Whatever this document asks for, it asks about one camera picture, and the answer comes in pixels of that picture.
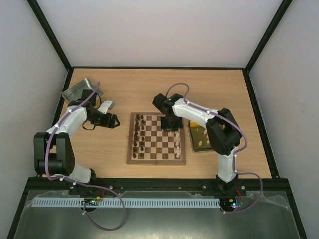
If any wooden chess board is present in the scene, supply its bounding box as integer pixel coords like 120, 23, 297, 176
127, 112, 186, 165

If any white slotted cable duct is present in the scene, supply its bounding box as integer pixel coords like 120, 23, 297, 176
31, 198, 220, 209

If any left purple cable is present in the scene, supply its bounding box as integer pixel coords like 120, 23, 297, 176
45, 82, 128, 230

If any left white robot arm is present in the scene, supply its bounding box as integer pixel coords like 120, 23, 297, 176
33, 89, 120, 184

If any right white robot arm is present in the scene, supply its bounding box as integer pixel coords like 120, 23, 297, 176
153, 93, 242, 195

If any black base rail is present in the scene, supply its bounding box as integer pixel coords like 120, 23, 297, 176
24, 177, 290, 197

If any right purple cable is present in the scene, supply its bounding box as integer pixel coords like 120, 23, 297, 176
165, 83, 264, 215

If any gold tin with pieces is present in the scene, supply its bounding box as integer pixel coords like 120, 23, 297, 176
188, 120, 213, 153

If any silver metal tin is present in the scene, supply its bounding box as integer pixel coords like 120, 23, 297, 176
62, 78, 97, 103

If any purple cable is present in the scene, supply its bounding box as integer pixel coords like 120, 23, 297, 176
165, 83, 264, 215
45, 82, 128, 230

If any black aluminium frame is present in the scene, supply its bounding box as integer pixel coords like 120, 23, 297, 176
0, 0, 319, 239

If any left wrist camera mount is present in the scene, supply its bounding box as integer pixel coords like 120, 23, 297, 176
97, 101, 115, 114

